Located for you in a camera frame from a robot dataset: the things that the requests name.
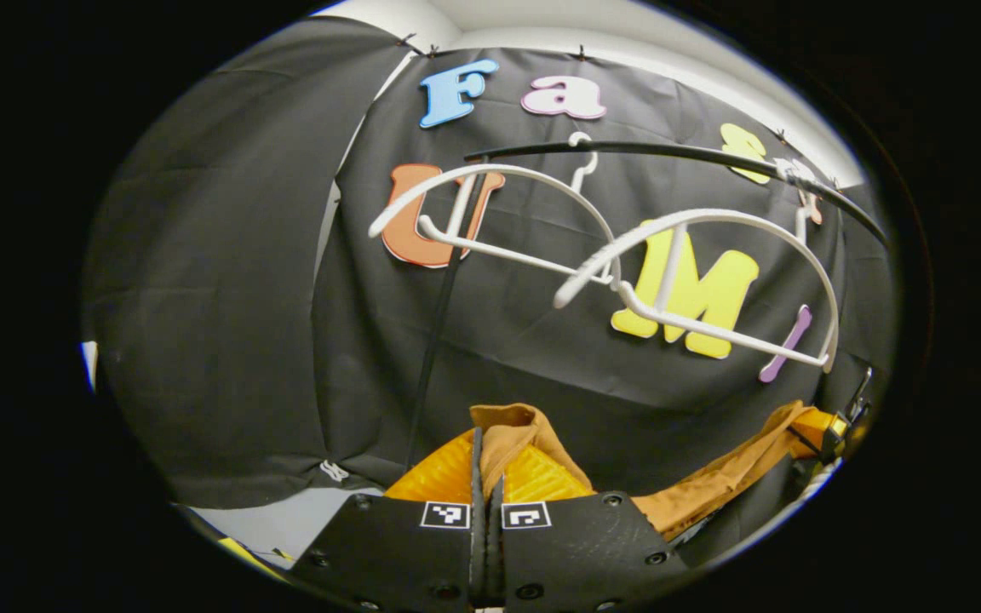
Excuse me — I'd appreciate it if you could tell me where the black metal clothes rack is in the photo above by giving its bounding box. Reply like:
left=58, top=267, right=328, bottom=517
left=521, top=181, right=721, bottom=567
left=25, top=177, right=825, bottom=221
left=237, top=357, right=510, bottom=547
left=404, top=140, right=890, bottom=473

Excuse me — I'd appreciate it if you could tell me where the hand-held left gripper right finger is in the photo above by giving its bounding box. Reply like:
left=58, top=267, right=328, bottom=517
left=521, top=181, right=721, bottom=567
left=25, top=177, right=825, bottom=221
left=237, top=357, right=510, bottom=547
left=488, top=443, right=696, bottom=613

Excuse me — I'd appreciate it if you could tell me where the white plastic clothes hanger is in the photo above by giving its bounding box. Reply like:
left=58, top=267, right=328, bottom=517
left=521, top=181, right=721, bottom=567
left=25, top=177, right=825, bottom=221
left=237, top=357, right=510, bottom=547
left=369, top=132, right=623, bottom=286
left=553, top=158, right=840, bottom=374

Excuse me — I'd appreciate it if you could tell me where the black backdrop cloth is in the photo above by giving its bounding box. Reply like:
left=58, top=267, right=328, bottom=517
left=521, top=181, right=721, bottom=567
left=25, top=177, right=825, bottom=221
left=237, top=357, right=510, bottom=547
left=82, top=17, right=896, bottom=567

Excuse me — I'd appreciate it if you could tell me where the brown shirt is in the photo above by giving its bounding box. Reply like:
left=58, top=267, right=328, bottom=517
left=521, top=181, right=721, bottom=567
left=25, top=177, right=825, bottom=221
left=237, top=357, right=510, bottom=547
left=469, top=400, right=817, bottom=543

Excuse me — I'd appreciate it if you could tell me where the yellow floor tape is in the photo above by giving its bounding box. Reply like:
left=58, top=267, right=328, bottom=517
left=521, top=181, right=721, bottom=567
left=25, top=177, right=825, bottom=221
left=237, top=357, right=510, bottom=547
left=218, top=536, right=287, bottom=581

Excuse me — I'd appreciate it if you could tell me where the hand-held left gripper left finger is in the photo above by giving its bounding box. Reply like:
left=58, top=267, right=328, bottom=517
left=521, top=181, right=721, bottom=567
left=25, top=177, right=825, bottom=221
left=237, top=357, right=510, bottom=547
left=286, top=427, right=489, bottom=613

